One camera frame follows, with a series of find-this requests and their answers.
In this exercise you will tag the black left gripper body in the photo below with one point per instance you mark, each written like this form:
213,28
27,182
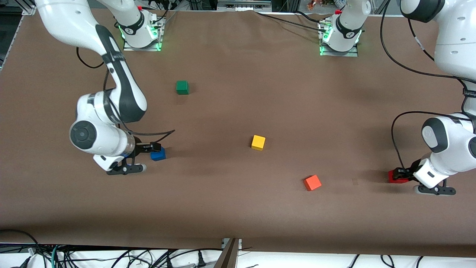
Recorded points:
413,167

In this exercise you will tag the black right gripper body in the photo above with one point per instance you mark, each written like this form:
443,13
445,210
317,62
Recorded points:
140,149

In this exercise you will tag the blue wooden block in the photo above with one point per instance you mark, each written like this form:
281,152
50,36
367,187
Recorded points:
159,156

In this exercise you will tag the red wooden block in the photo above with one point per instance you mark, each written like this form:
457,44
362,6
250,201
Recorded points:
396,180

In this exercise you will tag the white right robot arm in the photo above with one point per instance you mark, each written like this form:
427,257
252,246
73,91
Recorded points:
122,85

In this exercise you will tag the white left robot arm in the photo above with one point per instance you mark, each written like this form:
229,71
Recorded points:
453,44

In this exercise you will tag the green wooden block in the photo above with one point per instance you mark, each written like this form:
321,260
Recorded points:
182,88

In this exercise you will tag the orange wooden block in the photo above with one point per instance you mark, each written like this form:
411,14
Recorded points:
312,182

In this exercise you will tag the yellow wooden block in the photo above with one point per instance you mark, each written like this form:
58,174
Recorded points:
258,143

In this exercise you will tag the brown table cover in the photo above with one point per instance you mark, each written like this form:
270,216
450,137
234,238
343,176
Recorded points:
238,212

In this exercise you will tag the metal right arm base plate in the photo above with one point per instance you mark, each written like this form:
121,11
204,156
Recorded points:
159,41

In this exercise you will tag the grey metal post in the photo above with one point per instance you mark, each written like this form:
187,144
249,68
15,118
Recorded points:
227,257

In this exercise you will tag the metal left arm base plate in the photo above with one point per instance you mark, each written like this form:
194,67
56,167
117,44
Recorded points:
340,54

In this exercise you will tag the aluminium frame rail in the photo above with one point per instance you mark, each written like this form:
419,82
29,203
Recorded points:
243,4

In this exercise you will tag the aluminium frame corner bracket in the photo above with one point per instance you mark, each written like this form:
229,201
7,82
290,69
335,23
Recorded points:
29,8

